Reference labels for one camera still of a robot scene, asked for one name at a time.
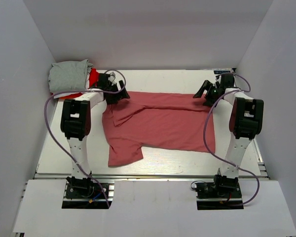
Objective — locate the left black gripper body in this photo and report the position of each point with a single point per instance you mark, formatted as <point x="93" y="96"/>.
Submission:
<point x="113" y="98"/>

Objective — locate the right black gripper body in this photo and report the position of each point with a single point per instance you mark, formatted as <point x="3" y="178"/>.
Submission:
<point x="213" y="94"/>

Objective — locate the pink t shirt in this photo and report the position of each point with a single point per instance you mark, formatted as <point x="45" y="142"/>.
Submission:
<point x="161" y="120"/>

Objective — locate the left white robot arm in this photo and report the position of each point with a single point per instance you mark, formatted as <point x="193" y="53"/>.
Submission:
<point x="76" y="117"/>

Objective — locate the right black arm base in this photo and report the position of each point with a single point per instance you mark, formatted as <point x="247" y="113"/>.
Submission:
<point x="221" y="194"/>

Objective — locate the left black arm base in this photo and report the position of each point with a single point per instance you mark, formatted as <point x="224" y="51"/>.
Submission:
<point x="86" y="194"/>

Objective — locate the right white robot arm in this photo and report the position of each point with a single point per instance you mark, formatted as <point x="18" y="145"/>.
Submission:
<point x="245" y="119"/>

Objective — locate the red folded t shirt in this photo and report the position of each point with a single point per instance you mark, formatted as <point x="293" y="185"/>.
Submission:
<point x="92" y="79"/>

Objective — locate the white folded t shirt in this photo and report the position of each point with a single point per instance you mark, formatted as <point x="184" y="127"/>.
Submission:
<point x="67" y="83"/>

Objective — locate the grey folded t shirt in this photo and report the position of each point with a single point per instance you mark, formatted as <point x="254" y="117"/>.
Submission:
<point x="73" y="66"/>

